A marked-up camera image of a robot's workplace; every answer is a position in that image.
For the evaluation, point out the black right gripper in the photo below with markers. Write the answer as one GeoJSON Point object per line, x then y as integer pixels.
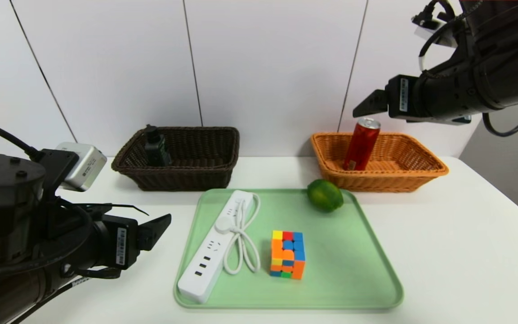
{"type": "Point", "coordinates": [401, 96]}

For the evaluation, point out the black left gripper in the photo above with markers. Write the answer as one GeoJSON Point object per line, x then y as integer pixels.
{"type": "Point", "coordinates": [122, 245]}

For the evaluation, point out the red drink can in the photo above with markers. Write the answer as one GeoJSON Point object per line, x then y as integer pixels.
{"type": "Point", "coordinates": [360, 148]}

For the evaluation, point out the black bottle with cap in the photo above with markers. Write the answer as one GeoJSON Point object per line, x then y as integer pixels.
{"type": "Point", "coordinates": [158, 153]}

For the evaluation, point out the green lime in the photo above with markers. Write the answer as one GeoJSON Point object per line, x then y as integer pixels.
{"type": "Point", "coordinates": [325, 195]}

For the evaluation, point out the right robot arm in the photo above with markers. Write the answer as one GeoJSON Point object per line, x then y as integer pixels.
{"type": "Point", "coordinates": [502, 76]}

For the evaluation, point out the dark brown wicker basket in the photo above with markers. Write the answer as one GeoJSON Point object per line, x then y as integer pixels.
{"type": "Point", "coordinates": [196, 177]}

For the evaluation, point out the orange wicker basket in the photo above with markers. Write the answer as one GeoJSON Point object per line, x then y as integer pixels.
{"type": "Point", "coordinates": [398, 180]}

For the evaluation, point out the white power strip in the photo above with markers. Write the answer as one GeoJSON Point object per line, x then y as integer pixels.
{"type": "Point", "coordinates": [200, 270]}

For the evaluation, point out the multicoloured puzzle cube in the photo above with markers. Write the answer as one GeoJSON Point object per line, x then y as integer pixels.
{"type": "Point", "coordinates": [287, 254]}

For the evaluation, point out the light green plastic tray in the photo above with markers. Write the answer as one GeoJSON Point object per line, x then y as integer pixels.
{"type": "Point", "coordinates": [331, 288]}

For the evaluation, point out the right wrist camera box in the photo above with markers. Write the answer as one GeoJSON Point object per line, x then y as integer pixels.
{"type": "Point", "coordinates": [425, 32]}

